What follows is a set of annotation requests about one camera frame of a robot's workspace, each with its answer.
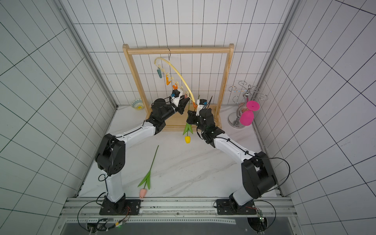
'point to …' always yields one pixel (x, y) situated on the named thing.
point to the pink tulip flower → (143, 192)
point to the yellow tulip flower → (188, 127)
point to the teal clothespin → (159, 72)
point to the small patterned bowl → (138, 104)
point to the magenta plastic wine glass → (246, 117)
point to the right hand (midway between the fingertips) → (182, 111)
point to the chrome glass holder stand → (234, 118)
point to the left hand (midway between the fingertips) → (187, 98)
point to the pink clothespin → (186, 96)
